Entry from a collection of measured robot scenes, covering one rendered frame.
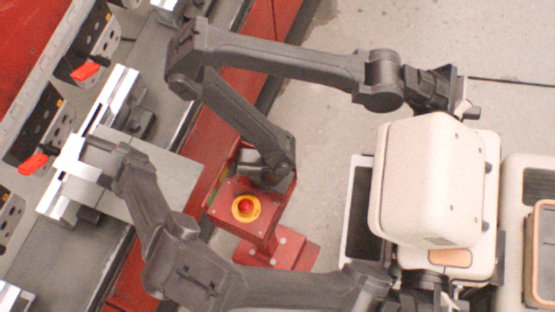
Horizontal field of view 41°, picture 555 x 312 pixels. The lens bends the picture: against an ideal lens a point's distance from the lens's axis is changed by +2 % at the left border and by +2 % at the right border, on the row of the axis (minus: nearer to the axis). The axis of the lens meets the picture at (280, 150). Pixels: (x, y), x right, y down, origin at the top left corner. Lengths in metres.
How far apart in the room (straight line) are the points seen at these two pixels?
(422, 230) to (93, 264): 0.83
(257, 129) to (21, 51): 0.50
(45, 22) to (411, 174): 0.67
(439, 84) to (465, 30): 1.50
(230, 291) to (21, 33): 0.56
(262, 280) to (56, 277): 0.80
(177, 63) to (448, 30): 1.74
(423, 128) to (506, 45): 1.71
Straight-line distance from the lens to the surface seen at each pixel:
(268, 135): 1.56
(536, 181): 1.87
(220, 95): 1.43
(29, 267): 1.80
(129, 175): 1.32
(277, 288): 1.08
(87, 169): 1.68
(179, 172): 1.63
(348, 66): 1.38
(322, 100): 2.75
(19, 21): 1.28
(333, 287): 1.19
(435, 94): 1.43
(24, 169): 1.38
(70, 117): 1.52
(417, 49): 2.87
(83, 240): 1.77
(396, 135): 1.28
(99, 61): 1.48
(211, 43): 1.31
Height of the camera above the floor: 2.52
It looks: 70 degrees down
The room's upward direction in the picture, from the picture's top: 8 degrees counter-clockwise
